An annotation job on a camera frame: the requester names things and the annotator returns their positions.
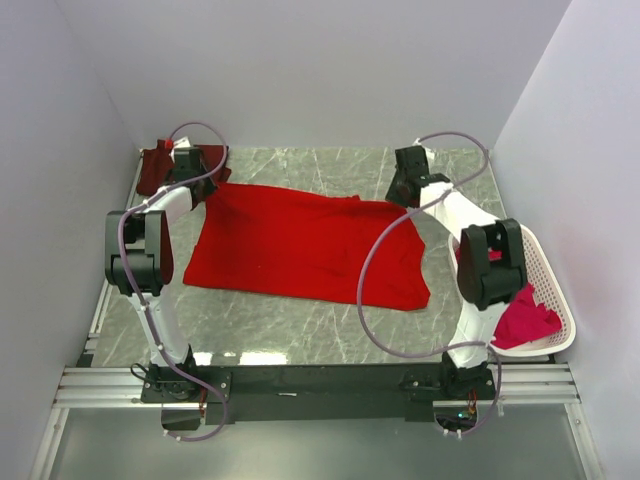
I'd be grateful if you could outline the dark red t shirt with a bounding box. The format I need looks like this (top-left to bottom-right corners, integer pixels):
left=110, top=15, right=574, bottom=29
left=136, top=139, right=223, bottom=197

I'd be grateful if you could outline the bright red t shirt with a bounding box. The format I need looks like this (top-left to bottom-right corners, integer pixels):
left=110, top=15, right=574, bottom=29
left=183, top=183, right=405, bottom=304

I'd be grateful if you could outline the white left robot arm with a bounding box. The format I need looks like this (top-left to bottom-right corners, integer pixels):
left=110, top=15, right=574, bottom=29
left=105, top=146, right=216, bottom=403

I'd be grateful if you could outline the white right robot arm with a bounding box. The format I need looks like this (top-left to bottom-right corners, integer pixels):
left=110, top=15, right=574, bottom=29
left=425, top=190, right=527, bottom=399

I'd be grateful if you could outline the white perforated laundry basket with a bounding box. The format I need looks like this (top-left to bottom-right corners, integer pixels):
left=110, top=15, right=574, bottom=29
left=448, top=219, right=577, bottom=368

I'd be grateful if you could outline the pink garment in basket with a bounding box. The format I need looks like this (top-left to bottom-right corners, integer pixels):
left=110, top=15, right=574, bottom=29
left=451, top=239, right=576, bottom=358

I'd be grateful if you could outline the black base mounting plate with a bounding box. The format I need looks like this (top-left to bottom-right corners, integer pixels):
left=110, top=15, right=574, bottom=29
left=141, top=363, right=497, bottom=425

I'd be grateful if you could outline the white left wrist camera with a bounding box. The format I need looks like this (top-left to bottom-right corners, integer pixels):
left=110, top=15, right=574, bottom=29
left=164, top=137, right=192, bottom=150

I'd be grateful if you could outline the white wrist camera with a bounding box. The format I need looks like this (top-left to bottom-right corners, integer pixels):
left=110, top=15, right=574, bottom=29
left=412, top=138, right=435, bottom=157
left=164, top=137, right=192, bottom=150

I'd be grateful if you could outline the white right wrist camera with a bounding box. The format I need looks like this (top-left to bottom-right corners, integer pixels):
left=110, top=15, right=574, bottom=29
left=412, top=138, right=435, bottom=157

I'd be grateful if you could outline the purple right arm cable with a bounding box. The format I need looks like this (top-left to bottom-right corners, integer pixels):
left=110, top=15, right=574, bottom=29
left=356, top=130, right=503, bottom=442

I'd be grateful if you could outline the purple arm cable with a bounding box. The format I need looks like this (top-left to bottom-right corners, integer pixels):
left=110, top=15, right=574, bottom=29
left=356, top=130, right=503, bottom=442
left=115, top=120, right=231, bottom=442

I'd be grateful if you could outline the aluminium frame rail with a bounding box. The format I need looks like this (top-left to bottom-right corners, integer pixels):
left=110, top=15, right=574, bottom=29
left=29, top=363, right=605, bottom=479

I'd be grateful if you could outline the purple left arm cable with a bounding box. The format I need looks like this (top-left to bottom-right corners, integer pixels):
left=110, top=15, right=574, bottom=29
left=115, top=120, right=231, bottom=442

